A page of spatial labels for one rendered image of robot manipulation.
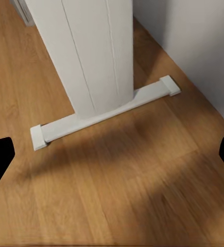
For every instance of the desk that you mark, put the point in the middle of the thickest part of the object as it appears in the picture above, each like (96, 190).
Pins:
(91, 45)

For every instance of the desktop computer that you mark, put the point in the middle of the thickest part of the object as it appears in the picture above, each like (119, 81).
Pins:
(23, 11)

